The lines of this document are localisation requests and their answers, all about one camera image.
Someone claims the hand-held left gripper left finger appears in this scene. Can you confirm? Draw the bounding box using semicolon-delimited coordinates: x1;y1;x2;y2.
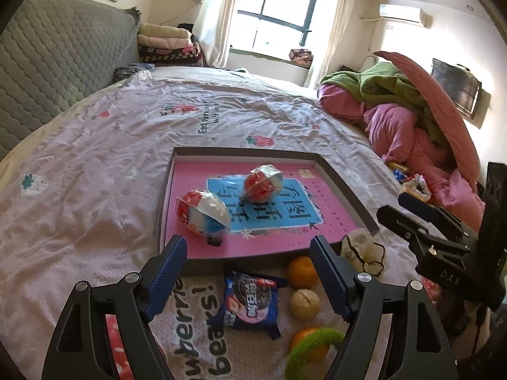
42;234;188;380

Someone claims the dark floral folded blanket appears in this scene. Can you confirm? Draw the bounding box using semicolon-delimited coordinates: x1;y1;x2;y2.
138;43;205;68

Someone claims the red white patterned packet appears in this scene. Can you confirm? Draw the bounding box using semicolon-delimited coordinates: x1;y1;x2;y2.
104;313;165;380

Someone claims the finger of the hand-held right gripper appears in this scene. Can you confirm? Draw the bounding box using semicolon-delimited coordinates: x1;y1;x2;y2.
398;193;481;243
376;205;471;264

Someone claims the dark framed wall picture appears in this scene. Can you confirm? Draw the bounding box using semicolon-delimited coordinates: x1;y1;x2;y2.
431;59;483;118

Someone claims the pink folded blanket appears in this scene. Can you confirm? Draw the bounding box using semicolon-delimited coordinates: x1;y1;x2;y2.
138;35;193;49

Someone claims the grey tray with pink bottom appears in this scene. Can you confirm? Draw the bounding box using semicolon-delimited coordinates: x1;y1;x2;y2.
156;146;380;278

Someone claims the green fuzzy ring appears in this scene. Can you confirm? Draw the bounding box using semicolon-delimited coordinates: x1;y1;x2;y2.
285;328;345;380

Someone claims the toy egg with blue base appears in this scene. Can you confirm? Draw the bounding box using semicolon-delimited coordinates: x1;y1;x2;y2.
175;189;232;247

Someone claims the window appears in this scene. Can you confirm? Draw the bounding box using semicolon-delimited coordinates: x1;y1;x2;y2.
237;0;325;49

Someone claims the yellow blue snack packet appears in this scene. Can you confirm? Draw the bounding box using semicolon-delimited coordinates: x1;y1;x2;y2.
389;162;409;183

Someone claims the red quilted blanket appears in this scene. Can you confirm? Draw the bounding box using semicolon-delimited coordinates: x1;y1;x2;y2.
374;51;482;193

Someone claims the white curtain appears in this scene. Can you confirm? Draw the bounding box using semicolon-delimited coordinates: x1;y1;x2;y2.
193;0;274;70
305;0;359;90

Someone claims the blue cookie packet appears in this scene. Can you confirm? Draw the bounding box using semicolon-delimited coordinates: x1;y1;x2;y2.
216;271;289;340

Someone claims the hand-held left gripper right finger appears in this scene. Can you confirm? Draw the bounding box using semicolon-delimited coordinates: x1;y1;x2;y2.
309;234;462;380

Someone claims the grey quilted headboard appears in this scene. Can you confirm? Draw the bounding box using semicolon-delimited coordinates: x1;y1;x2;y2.
0;0;142;160

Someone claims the white air conditioner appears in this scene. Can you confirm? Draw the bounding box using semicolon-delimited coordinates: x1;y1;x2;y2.
378;3;431;29

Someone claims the pink strawberry print bed sheet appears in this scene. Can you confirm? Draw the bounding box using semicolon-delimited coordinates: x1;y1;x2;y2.
0;65;488;380

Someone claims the orange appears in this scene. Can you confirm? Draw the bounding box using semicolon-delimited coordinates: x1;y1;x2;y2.
289;326;331;363
286;256;319;289

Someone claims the floral bag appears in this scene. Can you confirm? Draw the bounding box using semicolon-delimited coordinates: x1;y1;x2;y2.
288;48;314;66

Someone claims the cream folded blanket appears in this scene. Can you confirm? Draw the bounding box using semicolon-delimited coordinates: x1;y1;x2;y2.
138;22;191;39

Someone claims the walnut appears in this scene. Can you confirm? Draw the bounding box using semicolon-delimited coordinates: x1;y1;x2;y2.
289;289;321;320

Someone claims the green blanket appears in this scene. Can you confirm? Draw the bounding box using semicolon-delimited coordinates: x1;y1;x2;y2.
320;62;448;144

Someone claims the red wrapped toy egg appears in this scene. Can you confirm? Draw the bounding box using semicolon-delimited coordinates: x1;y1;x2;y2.
243;165;283;203

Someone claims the white pouch with black string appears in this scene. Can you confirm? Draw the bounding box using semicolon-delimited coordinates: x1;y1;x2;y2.
340;233;387;278

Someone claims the grey patterned pillow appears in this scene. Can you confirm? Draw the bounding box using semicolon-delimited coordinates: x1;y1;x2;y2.
114;63;154;85

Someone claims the clear bag of snacks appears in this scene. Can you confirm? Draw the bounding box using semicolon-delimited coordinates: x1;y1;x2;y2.
401;174;432;201

